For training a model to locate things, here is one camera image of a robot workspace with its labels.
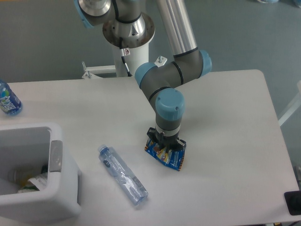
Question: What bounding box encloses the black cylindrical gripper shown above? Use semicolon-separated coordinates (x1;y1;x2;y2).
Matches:
147;127;185;151

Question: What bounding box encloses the blue yellow snack wrapper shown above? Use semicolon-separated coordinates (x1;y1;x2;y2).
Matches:
144;138;186;171

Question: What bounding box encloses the clear crushed plastic bottle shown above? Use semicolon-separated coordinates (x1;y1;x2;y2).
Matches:
98;145;149;206

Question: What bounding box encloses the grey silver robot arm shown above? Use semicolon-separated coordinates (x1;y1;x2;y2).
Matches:
74;0;212;151

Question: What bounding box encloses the trash inside the can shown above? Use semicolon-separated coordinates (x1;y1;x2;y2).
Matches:
8;165;48;194

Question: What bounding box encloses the white trash can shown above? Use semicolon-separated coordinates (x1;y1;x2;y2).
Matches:
0;122;81;223

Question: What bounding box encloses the black device at table edge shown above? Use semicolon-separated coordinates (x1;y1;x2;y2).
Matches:
284;191;301;216

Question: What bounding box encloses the blue labelled drink bottle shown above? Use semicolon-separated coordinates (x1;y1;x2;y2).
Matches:
0;80;23;115

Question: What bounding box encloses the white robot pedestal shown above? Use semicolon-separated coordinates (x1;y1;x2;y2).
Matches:
81;13;168;80

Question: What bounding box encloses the white frame at right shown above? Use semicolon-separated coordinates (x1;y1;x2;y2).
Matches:
278;81;301;127

